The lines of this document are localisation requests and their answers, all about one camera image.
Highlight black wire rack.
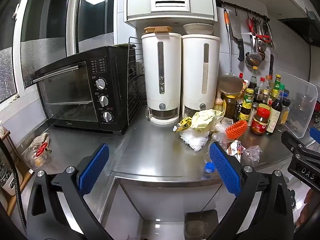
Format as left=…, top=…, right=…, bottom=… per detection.
left=127, top=37, right=148, bottom=127

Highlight white base cabinet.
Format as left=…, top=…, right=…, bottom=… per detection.
left=117, top=176, right=224, bottom=222

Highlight wooden shelf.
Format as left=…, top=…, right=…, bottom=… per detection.
left=0, top=127, right=34, bottom=217

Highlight orange ribbed plastic piece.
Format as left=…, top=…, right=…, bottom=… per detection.
left=225, top=120, right=248, bottom=140

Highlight white vented wall cabinet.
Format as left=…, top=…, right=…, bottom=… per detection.
left=124, top=0, right=218, bottom=29

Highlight straw bristle brush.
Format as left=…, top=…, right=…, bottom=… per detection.
left=213, top=97, right=225, bottom=112

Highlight person's right hand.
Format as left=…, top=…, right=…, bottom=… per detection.
left=296, top=187, right=318, bottom=233

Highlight yellow and black snack wrapper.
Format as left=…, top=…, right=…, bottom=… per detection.
left=172, top=117, right=194, bottom=132

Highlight perforated metal spoon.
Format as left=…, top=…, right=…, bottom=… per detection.
left=245, top=34, right=263, bottom=68

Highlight glass jar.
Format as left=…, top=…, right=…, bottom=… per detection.
left=24, top=142, right=48, bottom=169

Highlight red and white snack wrapper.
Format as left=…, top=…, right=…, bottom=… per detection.
left=226, top=140, right=244, bottom=163

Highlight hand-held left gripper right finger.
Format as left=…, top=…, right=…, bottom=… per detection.
left=209, top=142, right=295, bottom=240

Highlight black-handled cleaver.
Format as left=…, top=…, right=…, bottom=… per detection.
left=229, top=11, right=245, bottom=62

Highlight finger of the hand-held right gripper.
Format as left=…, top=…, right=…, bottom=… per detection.
left=281, top=127, right=320, bottom=155

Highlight clear crumpled plastic wrapper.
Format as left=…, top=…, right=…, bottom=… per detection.
left=242, top=145, right=262, bottom=162

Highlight red-lidded sauce jar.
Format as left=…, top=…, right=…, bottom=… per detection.
left=251, top=107, right=270, bottom=136

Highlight hanging metal ladle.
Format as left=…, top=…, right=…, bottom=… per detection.
left=256, top=20, right=268, bottom=53

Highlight dark square trash bin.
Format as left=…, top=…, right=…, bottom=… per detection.
left=184, top=209, right=219, bottom=240

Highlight clear plastic splash guard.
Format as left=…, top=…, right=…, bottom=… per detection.
left=272, top=70, right=318, bottom=138

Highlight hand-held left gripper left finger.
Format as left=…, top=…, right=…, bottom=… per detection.
left=26, top=143, right=110, bottom=240

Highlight black cable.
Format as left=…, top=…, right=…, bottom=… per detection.
left=0, top=139, right=27, bottom=233

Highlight cluster of condiment bottles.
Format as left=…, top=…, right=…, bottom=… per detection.
left=221, top=66, right=292, bottom=135

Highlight orange-handled metal skimmer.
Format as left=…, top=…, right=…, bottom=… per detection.
left=218, top=9, right=247, bottom=95

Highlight clear plastic bag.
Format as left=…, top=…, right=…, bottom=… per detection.
left=211, top=117, right=234, bottom=150

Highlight black toaster oven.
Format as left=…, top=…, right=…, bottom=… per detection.
left=33, top=45, right=137, bottom=135

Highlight brown cardboard piece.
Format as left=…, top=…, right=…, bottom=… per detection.
left=144, top=26, right=173, bottom=34

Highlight white-framed window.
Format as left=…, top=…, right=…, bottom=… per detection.
left=0, top=0, right=118, bottom=103

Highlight white grain dispenser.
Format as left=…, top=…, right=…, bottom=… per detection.
left=182, top=34, right=220, bottom=118
left=141, top=32, right=182, bottom=125

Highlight black utensil rail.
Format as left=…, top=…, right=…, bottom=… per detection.
left=215, top=0, right=270, bottom=22

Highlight black range hood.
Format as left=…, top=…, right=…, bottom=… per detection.
left=279, top=10, right=320, bottom=46

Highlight white ceramic bowl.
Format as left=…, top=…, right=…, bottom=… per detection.
left=183, top=23, right=215, bottom=35

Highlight beige cloth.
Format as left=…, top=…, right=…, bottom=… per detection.
left=31, top=132, right=52, bottom=153

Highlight red kitchen scissors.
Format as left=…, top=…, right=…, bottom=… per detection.
left=246, top=17, right=272, bottom=43

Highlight white plastic bag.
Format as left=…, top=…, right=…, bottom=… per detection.
left=179, top=127, right=209, bottom=152

